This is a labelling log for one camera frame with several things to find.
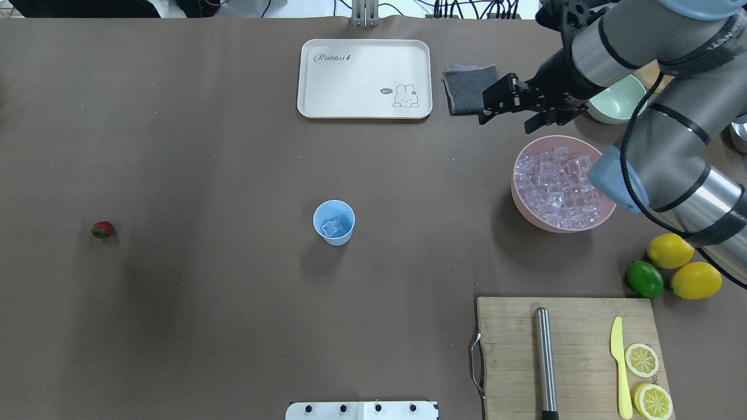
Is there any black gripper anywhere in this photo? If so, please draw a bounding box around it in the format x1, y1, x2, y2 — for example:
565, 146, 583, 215
478, 46, 605, 135

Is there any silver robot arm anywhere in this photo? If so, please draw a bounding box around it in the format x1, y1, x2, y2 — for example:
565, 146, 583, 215
521, 1, 745, 287

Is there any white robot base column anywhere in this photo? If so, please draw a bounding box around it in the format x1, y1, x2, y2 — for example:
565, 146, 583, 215
285, 400, 439, 419

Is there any pink bowl of ice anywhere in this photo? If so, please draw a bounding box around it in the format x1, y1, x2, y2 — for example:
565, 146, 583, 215
511, 135, 616, 233

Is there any light blue cup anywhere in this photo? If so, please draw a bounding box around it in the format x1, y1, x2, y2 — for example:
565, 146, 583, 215
313, 199, 357, 246

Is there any folded grey cloth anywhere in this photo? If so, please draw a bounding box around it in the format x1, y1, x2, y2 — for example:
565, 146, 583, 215
442, 65, 499, 116

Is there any mint green bowl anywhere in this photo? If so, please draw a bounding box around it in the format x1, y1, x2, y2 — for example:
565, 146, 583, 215
587, 75, 647, 125

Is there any cream rabbit tray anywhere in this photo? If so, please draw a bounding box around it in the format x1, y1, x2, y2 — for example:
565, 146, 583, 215
296, 39, 432, 120

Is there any yellow lemon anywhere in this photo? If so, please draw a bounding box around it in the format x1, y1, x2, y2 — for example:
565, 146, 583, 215
669, 261, 722, 300
646, 232, 694, 270

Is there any green lime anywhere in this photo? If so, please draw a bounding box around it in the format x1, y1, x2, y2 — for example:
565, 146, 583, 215
625, 260, 664, 299

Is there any yellow plastic knife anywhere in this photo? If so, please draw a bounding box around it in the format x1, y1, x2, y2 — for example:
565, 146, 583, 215
609, 316, 633, 419

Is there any wooden cutting board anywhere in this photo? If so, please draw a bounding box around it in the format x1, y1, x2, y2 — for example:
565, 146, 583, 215
476, 297, 664, 419

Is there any lemon slice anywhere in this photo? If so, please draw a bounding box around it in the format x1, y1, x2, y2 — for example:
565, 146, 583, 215
633, 384, 674, 419
624, 342, 661, 378

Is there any metal muddler rod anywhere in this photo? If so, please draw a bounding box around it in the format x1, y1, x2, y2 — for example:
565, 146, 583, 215
534, 307, 558, 419

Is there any red strawberry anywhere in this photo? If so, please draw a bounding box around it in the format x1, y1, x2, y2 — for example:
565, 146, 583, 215
90, 221, 114, 239

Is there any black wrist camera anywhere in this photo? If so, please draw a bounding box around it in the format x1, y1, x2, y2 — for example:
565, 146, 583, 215
535, 1, 618, 34

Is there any aluminium frame post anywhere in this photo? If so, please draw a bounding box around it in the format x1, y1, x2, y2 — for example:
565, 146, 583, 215
350, 0, 381, 27

